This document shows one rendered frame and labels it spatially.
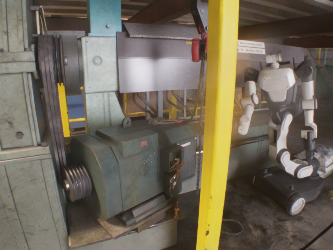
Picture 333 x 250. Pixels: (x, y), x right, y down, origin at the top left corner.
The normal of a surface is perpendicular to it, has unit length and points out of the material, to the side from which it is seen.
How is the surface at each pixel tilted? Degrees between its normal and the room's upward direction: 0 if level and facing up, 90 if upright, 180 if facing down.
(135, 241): 90
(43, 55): 77
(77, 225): 0
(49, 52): 73
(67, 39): 54
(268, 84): 104
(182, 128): 45
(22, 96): 90
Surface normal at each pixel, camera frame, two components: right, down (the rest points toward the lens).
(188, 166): 0.69, 0.20
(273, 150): -0.95, 0.10
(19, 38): 0.40, 0.07
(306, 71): -0.52, 0.45
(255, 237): 0.00, -0.96
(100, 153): 0.49, -0.54
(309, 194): 0.31, 0.26
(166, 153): -0.72, 0.19
